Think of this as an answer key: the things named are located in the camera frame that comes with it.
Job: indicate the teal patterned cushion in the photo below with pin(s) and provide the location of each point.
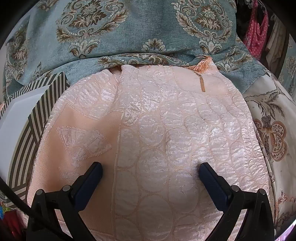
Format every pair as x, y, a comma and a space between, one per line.
138, 34

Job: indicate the pink quilted bedspread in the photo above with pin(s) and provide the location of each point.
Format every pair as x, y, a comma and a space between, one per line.
161, 127

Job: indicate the beige hanging garment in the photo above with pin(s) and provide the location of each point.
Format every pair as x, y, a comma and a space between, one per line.
276, 44

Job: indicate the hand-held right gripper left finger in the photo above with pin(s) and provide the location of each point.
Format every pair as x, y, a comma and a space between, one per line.
92, 180

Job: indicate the striped cardboard box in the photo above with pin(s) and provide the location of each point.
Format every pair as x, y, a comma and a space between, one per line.
23, 148

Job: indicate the pink polka dot garment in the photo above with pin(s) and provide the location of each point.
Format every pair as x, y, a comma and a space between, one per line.
254, 39

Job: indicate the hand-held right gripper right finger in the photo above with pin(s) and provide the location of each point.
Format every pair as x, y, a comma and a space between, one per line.
212, 183

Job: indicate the cream floral cloth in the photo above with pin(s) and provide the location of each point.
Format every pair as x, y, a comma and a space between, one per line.
272, 129

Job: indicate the colourful red cloth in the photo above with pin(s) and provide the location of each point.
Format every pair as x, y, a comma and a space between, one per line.
9, 220

